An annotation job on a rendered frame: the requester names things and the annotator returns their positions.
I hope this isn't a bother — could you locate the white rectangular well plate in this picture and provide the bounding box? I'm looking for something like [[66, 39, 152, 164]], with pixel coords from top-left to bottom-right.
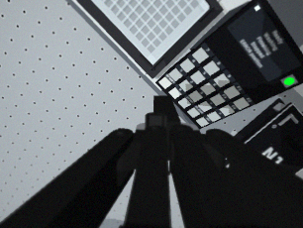
[[92, 0, 210, 65]]

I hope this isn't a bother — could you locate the black rectangular plate nest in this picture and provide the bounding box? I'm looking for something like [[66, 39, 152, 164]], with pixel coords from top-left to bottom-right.
[[234, 98, 303, 174]]

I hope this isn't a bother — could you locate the grey flat base plate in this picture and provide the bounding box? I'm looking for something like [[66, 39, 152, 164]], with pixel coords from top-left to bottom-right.
[[0, 0, 303, 222]]

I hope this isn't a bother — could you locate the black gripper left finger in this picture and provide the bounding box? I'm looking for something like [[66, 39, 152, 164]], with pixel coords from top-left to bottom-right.
[[0, 95, 171, 228]]

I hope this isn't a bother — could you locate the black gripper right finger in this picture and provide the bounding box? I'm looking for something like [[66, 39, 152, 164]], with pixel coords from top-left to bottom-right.
[[162, 96, 303, 228]]

